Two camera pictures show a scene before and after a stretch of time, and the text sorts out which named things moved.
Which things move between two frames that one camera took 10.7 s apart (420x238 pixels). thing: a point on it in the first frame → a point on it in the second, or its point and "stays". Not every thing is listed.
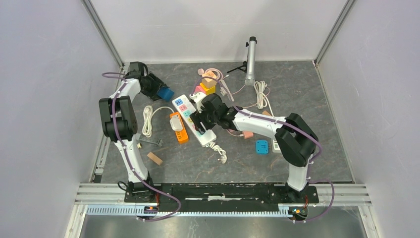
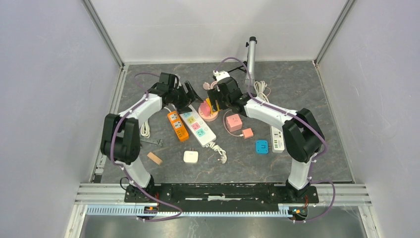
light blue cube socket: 261,147 stays
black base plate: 221,197 stays
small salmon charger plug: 247,134 stays
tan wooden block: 155,158 stays
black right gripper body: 209,120 → 223,102
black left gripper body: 152,86 → 179,98
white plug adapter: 176,123 → 191,156
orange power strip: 181,135 stays
